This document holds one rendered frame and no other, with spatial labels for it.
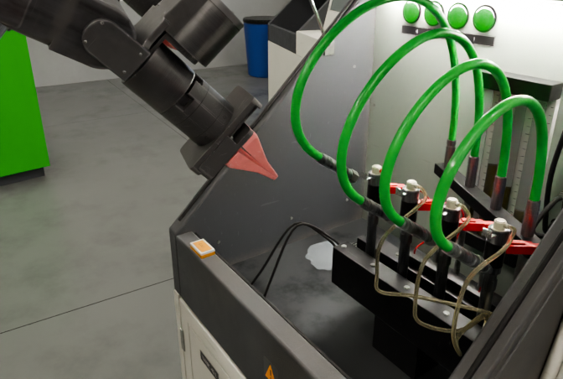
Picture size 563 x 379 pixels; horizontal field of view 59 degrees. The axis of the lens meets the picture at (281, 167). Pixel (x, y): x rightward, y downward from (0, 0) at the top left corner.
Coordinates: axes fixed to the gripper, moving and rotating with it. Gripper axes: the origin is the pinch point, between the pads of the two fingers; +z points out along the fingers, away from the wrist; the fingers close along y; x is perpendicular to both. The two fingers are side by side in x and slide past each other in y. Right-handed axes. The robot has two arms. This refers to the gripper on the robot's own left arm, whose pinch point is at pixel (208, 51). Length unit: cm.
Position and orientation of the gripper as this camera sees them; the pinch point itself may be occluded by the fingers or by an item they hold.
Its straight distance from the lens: 80.2
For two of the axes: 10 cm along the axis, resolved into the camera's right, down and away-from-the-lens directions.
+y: -3.9, -1.2, 9.1
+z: 7.0, 6.1, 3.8
